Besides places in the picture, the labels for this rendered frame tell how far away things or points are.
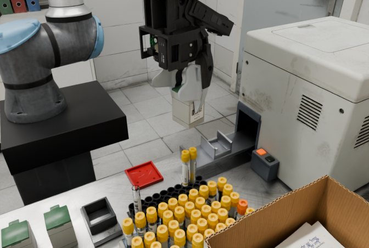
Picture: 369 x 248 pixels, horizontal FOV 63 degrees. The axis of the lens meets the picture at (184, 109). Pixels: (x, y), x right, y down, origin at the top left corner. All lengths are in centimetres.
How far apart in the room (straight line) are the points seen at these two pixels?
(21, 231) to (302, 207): 46
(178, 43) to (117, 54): 252
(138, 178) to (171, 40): 38
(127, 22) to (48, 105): 213
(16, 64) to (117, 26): 212
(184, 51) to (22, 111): 52
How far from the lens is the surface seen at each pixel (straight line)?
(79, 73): 223
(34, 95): 83
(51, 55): 82
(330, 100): 56
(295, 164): 67
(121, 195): 68
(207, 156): 70
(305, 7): 222
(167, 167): 73
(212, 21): 49
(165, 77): 53
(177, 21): 45
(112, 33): 288
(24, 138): 78
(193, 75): 48
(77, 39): 83
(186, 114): 53
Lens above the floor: 136
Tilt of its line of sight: 31 degrees down
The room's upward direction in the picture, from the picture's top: straight up
